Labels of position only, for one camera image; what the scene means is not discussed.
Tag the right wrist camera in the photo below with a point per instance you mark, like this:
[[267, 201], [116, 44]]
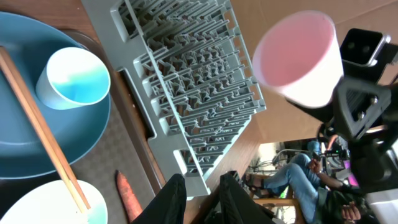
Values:
[[361, 47]]

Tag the brown serving tray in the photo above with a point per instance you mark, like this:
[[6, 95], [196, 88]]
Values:
[[120, 148]]

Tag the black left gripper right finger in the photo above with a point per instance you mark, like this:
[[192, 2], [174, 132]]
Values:
[[237, 207]]

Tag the seated person in jeans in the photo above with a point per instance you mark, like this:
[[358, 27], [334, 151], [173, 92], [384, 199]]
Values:
[[323, 199]]

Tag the grey dishwasher rack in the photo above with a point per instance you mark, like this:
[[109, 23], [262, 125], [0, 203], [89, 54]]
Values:
[[188, 66]]

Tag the dark blue plate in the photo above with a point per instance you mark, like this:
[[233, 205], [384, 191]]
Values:
[[30, 43]]

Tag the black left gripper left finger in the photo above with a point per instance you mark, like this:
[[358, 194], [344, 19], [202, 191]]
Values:
[[168, 206]]

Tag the light blue rice bowl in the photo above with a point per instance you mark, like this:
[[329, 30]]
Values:
[[52, 203]]

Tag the orange carrot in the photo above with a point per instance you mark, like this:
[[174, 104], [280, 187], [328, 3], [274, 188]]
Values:
[[131, 204]]

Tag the pink cup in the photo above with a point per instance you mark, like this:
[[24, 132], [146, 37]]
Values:
[[299, 58]]

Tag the light blue cup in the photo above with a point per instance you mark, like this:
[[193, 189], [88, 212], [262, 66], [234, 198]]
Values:
[[73, 77]]

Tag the wooden chopstick right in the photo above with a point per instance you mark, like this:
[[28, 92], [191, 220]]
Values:
[[46, 124]]

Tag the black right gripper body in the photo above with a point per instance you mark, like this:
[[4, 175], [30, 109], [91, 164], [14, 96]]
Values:
[[364, 114]]

